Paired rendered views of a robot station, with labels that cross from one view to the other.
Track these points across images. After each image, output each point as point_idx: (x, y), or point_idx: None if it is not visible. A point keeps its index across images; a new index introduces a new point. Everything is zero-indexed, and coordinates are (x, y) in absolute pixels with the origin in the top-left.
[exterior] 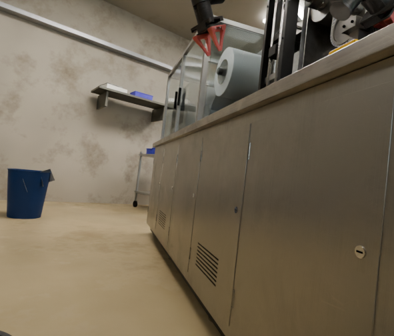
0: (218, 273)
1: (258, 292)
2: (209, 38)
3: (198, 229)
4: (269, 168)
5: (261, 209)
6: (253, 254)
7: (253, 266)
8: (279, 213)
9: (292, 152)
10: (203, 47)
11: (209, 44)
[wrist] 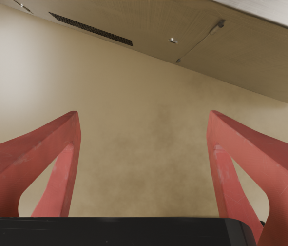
0: (136, 44)
1: (228, 74)
2: (17, 184)
3: (34, 3)
4: (279, 60)
5: (244, 63)
6: (221, 66)
7: (219, 68)
8: (286, 77)
9: None
10: (67, 208)
11: (49, 157)
